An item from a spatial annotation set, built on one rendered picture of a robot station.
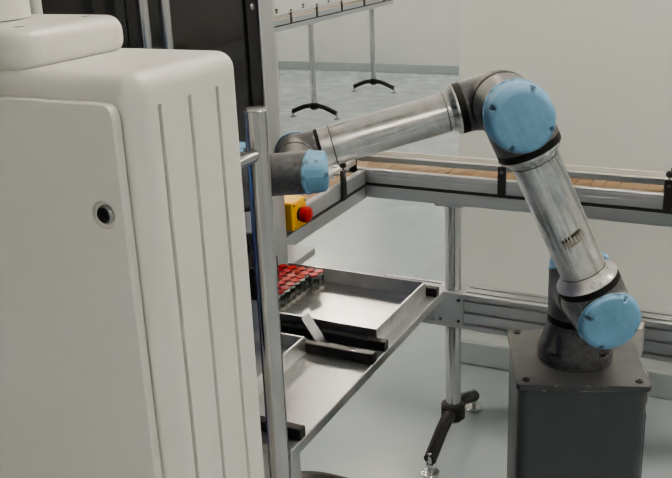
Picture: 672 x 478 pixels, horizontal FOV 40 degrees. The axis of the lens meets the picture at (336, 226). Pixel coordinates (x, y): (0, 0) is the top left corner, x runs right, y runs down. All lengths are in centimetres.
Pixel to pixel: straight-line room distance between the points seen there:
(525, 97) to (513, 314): 138
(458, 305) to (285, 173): 142
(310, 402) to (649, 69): 192
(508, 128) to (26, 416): 92
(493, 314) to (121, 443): 205
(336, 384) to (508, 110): 57
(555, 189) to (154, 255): 94
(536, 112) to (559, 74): 166
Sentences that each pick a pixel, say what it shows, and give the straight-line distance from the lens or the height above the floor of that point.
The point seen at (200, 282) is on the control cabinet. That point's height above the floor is 134.
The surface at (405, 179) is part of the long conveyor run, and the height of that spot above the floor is 91.
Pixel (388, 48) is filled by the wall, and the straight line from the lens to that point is 1057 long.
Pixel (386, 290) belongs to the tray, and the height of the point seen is 88.
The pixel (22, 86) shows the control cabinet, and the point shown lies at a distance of 88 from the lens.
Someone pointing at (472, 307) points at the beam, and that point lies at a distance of 288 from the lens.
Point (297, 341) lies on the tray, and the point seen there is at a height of 92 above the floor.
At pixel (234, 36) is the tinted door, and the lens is 196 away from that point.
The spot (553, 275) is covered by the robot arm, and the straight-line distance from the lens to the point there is 187.
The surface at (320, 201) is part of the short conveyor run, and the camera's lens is 257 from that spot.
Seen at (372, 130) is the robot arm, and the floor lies 130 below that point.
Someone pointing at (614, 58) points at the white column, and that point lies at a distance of 318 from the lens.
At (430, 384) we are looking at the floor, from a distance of 351.
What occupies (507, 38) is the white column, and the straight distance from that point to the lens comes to 325.
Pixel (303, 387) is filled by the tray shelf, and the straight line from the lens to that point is 166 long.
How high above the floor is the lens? 167
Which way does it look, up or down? 18 degrees down
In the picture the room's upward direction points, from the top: 2 degrees counter-clockwise
